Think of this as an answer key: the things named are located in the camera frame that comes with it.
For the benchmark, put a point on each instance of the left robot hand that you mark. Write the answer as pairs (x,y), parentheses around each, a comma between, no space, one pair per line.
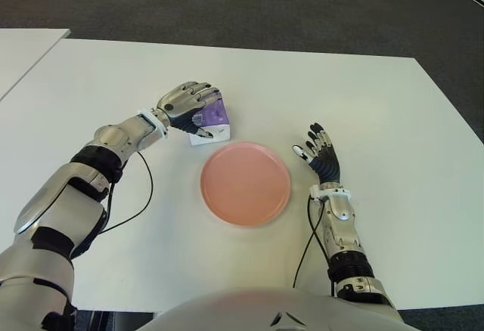
(181,100)

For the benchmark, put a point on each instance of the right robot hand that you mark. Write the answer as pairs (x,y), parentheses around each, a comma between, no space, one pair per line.
(327,163)

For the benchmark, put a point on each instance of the purple tissue paper pack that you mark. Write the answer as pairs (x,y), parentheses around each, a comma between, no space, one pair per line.
(217,119)

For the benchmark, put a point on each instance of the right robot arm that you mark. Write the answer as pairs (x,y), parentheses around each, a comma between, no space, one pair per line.
(344,232)

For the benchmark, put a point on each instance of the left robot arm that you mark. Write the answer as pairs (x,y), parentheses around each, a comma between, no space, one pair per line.
(56,202)

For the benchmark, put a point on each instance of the pink round plate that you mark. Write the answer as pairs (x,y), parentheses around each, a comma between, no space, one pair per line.
(246,183)

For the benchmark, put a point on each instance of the silver robot torso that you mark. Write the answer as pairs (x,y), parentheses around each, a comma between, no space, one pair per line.
(227,312)

